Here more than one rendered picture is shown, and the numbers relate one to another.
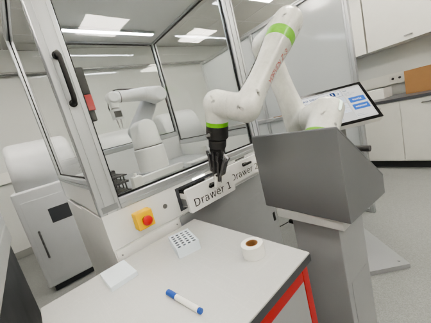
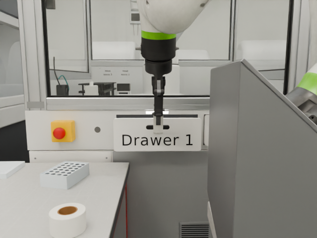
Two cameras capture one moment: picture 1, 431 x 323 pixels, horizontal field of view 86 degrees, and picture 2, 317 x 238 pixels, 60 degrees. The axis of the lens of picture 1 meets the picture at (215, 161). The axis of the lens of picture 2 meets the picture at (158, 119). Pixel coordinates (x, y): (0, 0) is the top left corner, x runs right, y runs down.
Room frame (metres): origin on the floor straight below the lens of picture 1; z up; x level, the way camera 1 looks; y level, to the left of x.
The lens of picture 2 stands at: (0.36, -0.50, 1.06)
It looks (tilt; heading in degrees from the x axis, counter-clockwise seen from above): 9 degrees down; 38
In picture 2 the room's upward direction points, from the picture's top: straight up
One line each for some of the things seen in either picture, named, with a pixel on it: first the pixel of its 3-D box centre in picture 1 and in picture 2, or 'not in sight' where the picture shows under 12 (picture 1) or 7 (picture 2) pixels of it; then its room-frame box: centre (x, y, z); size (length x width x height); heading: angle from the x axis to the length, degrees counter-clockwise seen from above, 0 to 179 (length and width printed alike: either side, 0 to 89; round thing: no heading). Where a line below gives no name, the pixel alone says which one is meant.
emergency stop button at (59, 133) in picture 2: (147, 220); (59, 132); (0.87, 0.32, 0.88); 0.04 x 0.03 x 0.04; 129
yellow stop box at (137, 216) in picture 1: (143, 218); (62, 131); (0.90, 0.34, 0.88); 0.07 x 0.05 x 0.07; 129
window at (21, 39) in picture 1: (41, 94); not in sight; (1.21, 0.75, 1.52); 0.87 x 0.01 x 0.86; 39
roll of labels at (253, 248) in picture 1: (253, 248); (68, 219); (0.65, -0.05, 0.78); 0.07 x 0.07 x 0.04
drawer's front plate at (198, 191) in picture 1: (211, 190); (157, 134); (1.06, 0.05, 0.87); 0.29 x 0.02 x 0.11; 129
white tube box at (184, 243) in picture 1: (183, 242); (66, 174); (0.80, 0.19, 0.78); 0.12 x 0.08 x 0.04; 24
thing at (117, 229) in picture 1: (163, 182); (163, 113); (1.52, 0.37, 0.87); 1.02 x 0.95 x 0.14; 129
